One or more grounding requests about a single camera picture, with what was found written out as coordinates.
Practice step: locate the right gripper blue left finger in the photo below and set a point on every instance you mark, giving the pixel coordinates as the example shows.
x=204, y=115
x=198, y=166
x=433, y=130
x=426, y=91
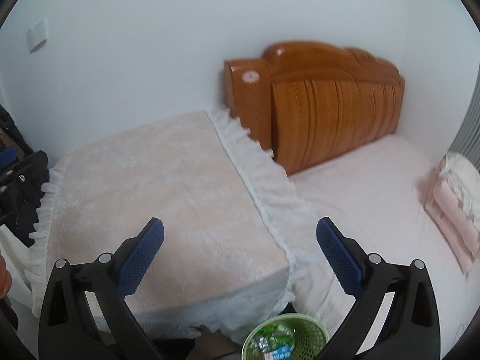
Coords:
x=134, y=257

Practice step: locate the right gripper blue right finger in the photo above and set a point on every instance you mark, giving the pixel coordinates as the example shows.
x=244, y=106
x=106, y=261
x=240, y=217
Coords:
x=341, y=259

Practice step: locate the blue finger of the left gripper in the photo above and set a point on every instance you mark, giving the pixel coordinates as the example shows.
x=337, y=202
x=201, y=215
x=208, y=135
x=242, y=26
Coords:
x=7, y=157

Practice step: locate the pink bed sheet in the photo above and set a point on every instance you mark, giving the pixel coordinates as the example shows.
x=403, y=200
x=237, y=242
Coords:
x=376, y=195

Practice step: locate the green plastic waste basket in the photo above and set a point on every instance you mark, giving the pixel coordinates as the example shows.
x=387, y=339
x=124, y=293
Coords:
x=306, y=335

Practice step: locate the blue white milk carton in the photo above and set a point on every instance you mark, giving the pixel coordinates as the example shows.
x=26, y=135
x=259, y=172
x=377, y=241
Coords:
x=281, y=353

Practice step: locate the beige lace table cover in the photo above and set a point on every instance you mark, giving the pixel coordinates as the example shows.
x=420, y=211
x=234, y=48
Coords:
x=239, y=242

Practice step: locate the folded pink quilt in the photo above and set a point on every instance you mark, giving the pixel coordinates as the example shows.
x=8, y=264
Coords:
x=457, y=227

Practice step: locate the white frilled pillow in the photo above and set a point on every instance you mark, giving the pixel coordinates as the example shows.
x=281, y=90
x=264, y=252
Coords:
x=463, y=179

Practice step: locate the wooden headboard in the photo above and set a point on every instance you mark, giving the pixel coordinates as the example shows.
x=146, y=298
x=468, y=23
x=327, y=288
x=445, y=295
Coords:
x=310, y=102

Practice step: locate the grey radiator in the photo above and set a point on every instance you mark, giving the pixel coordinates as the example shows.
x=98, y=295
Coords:
x=467, y=140

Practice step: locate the white wall switch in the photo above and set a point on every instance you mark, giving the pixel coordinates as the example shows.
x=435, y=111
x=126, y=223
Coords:
x=37, y=35

